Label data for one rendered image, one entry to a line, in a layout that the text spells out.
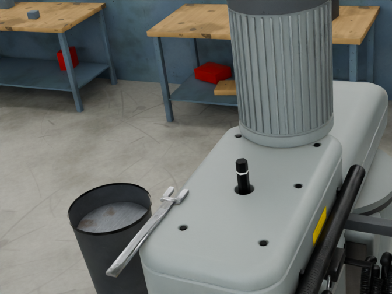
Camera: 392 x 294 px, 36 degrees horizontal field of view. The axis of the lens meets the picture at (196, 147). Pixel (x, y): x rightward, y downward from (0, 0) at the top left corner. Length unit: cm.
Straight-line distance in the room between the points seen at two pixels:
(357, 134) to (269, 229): 61
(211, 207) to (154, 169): 382
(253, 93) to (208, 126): 422
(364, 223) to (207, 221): 51
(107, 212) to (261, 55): 255
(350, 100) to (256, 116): 53
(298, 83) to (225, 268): 41
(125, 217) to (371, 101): 209
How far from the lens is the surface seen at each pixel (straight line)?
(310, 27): 115
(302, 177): 114
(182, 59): 619
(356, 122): 160
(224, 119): 548
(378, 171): 177
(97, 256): 339
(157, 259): 100
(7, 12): 670
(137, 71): 653
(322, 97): 122
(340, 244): 145
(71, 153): 541
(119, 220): 351
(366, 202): 164
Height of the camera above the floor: 251
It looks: 29 degrees down
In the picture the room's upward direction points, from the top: 8 degrees counter-clockwise
